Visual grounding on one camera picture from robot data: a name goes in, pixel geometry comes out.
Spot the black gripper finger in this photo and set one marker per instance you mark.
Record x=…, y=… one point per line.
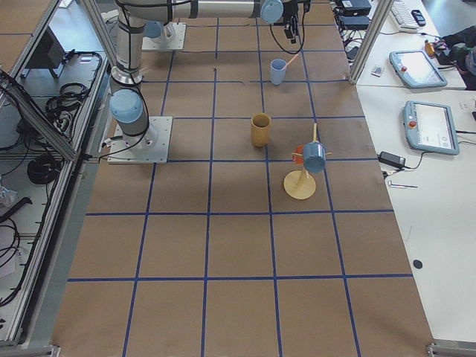
x=291, y=27

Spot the pink chopstick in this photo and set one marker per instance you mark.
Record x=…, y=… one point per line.
x=291, y=61

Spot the light blue cup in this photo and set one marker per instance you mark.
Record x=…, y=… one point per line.
x=277, y=71

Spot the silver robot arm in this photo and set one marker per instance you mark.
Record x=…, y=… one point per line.
x=159, y=32
x=127, y=103

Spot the bamboo chopstick holder cup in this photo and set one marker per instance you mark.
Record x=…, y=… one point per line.
x=260, y=129

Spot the orange cup on stand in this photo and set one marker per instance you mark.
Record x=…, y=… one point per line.
x=297, y=155

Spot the wooden cup tree stand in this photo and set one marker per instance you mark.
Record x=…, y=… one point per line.
x=300, y=184

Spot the white keyboard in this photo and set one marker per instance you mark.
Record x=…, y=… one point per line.
x=402, y=18

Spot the upper teach pendant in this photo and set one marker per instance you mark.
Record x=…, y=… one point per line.
x=416, y=70

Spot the teach pendant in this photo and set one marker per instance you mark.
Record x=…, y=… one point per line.
x=430, y=127
x=416, y=70

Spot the blue mug on stand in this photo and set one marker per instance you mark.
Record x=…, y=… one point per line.
x=314, y=157

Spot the black power adapter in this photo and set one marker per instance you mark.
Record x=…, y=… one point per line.
x=391, y=159

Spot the lower teach pendant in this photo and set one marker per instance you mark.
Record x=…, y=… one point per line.
x=430, y=127

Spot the allen key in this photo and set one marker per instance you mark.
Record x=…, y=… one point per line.
x=400, y=186

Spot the aluminium frame post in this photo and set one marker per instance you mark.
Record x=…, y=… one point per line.
x=380, y=14

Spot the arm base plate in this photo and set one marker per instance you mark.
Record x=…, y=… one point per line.
x=152, y=148
x=176, y=44

